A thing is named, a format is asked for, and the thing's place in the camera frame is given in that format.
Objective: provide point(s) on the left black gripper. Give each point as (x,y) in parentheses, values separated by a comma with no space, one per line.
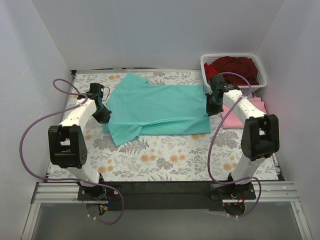
(103,116)

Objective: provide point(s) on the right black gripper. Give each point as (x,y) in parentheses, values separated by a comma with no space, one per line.
(211,107)

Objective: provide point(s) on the teal t shirt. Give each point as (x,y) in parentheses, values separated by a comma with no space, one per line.
(138,108)

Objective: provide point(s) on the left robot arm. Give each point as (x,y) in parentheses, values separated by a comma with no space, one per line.
(67,146)

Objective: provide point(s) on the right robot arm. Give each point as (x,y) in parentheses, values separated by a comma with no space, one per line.
(260,137)

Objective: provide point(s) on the folded pink t shirt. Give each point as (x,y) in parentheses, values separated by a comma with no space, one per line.
(246,108)

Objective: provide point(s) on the bright red t shirt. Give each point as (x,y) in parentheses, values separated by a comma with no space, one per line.
(209,70)

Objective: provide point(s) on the dark red t shirt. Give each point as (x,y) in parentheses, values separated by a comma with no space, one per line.
(242,66)

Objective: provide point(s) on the floral table cloth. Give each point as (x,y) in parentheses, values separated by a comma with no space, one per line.
(163,158)

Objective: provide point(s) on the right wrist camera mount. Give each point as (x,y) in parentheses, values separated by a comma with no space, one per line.
(218,84)

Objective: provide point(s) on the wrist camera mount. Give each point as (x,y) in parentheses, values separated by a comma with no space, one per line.
(96,92)
(218,84)

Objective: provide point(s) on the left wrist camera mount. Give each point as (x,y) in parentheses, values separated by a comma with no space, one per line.
(96,92)

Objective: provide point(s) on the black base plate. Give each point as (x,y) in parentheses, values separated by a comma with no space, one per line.
(166,195)

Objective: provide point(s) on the aluminium front rail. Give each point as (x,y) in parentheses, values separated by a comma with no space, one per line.
(272,191)

